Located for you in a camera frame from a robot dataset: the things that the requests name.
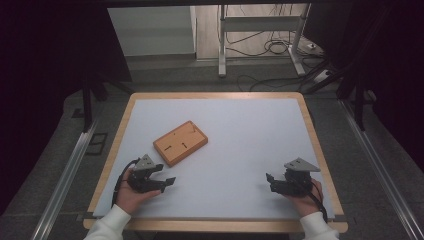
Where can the white panel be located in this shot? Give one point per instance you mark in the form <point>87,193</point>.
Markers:
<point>153,31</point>

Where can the person's left hand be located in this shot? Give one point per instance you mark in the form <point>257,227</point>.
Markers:
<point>128,198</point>

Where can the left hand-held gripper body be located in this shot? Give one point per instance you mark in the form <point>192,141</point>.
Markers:
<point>144,163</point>

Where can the wooden table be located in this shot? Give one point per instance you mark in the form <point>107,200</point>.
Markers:
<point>216,226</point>

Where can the wooden picture frame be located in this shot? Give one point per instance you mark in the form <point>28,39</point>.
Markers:
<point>180,144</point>

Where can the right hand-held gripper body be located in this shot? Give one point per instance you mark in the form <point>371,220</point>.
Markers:
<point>296,181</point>

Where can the white metal desk frame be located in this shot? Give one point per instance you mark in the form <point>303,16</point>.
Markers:
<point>222,50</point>

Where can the black metal stand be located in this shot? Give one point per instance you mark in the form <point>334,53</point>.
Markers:
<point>359,106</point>
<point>87,106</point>

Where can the metal floor rail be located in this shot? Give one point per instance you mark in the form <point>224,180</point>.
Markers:
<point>383,173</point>
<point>63,186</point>

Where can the white table mat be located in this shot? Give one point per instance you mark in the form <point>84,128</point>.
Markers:
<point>233,150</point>

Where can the dark curtain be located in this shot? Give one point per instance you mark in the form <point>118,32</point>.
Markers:
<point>393,66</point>
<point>40,83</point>

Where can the person's right hand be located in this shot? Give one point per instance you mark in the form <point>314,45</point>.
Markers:
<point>305,204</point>

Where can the white power strip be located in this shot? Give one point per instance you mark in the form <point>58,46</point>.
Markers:
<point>322,76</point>

